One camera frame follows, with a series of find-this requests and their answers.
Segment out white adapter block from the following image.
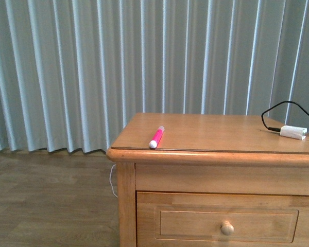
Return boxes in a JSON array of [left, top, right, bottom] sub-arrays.
[[280, 125, 307, 140]]

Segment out thin white cable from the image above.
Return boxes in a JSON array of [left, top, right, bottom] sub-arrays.
[[110, 164, 118, 198]]

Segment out wooden nightstand cabinet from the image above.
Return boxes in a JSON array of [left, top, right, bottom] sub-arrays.
[[107, 113, 309, 246]]

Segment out pale green pleated curtain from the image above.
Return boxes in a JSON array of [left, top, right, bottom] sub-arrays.
[[0, 1, 309, 152]]

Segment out pink marker white cap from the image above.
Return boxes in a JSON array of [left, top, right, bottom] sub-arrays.
[[149, 126, 165, 149]]

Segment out black cable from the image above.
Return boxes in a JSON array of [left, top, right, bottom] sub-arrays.
[[261, 100, 309, 133]]

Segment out round wooden drawer knob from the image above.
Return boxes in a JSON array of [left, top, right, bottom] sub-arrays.
[[220, 221, 234, 236]]

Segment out wooden drawer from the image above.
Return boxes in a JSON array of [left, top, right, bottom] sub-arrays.
[[136, 192, 309, 246]]

